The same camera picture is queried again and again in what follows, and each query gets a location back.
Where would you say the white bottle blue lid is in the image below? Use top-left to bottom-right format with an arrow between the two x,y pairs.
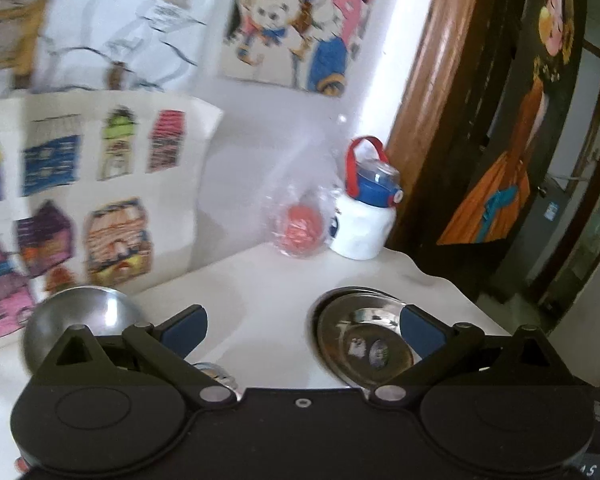
328,136 -> 404,261

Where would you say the brown wooden door frame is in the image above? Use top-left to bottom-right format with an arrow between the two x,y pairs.
388,0 -> 524,255

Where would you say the steel bowl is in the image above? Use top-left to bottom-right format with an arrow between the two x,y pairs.
22,285 -> 146,374

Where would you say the houses drawing poster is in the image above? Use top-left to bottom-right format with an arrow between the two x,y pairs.
0,91 -> 223,348

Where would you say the red ball in plastic bag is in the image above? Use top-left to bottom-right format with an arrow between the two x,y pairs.
261,148 -> 341,258

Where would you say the large steel plate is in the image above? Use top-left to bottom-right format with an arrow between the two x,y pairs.
309,287 -> 422,390

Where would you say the orange robed figure painting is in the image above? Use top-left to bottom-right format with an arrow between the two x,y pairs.
437,0 -> 588,246

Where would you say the large colourful cartoon poster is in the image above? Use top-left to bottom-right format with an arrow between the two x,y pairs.
0,0 -> 215,99

